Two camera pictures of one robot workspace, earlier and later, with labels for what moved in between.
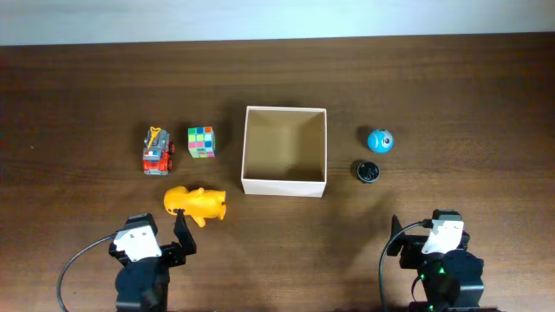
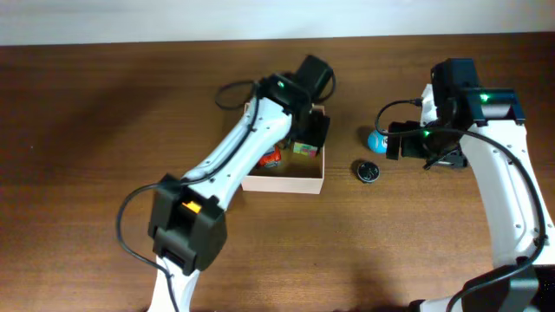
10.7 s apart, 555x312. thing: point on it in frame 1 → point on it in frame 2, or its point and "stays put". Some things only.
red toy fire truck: x=158 y=151 → x=270 y=158
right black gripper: x=412 y=248 → x=455 y=157
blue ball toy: x=380 y=140 stays put
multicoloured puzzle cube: x=201 y=142 → x=310 y=151
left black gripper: x=177 y=256 → x=317 y=139
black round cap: x=368 y=172 stays put
